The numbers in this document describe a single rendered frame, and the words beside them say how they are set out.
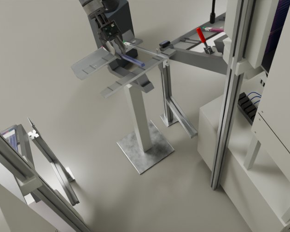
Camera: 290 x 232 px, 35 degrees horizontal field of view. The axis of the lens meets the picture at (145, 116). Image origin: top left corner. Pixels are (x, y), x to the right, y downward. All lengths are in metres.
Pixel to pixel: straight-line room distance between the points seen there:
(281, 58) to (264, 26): 0.10
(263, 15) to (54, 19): 2.32
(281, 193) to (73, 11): 1.98
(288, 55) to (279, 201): 0.96
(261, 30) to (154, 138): 1.64
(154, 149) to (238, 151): 0.78
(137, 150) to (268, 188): 0.97
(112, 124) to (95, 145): 0.17
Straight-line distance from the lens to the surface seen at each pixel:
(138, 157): 2.74
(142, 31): 3.18
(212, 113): 2.17
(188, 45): 2.09
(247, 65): 1.45
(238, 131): 2.14
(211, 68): 1.76
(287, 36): 1.19
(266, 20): 1.20
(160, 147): 2.76
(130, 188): 2.70
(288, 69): 1.26
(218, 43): 1.69
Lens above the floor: 2.58
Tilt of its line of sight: 65 degrees down
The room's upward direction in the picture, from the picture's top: 11 degrees counter-clockwise
